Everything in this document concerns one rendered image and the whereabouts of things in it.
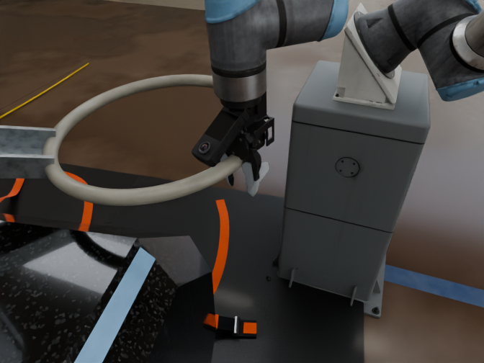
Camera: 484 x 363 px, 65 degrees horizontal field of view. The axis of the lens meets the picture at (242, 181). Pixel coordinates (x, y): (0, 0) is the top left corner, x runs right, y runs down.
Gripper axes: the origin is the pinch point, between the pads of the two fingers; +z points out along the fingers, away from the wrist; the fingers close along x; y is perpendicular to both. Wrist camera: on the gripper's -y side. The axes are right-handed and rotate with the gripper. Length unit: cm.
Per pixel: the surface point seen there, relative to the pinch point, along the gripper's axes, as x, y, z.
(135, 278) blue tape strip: 4.0, -25.0, 6.0
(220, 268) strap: 42, 28, 88
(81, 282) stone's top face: 8.5, -32.2, 3.0
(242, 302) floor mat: 23, 21, 89
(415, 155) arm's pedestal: -18, 58, 19
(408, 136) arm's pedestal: -15, 57, 13
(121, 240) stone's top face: 11.3, -21.9, 3.5
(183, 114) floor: 162, 120, 91
